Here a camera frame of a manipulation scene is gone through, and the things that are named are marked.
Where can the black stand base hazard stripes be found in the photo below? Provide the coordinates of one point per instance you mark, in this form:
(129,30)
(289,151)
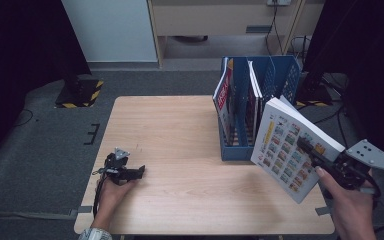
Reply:
(313,95)
(80,93)

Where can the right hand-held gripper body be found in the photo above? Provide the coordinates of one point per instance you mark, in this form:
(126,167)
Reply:
(350,173)

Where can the black curtain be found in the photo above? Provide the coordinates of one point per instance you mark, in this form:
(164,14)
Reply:
(373,50)
(20,40)

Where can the person's left hand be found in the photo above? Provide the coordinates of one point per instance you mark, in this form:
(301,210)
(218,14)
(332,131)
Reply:
(110,200)

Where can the purple magazine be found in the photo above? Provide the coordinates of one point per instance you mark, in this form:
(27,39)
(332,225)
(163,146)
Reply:
(253,110)

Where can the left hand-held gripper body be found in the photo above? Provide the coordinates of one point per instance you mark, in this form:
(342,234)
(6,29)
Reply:
(116,170)

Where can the person's right hand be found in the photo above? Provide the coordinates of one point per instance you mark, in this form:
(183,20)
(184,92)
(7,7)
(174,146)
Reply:
(353,213)

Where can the blue file rack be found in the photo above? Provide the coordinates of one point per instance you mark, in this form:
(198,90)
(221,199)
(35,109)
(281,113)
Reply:
(236,153)

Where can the red and white book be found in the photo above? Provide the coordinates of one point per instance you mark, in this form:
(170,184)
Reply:
(225,96)

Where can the white panel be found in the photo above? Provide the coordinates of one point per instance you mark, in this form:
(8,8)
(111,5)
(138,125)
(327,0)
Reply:
(110,30)

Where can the grey tape piece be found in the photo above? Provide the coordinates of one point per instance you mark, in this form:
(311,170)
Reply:
(322,211)
(85,209)

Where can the white wall socket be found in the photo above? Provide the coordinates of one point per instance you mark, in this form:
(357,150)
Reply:
(278,2)

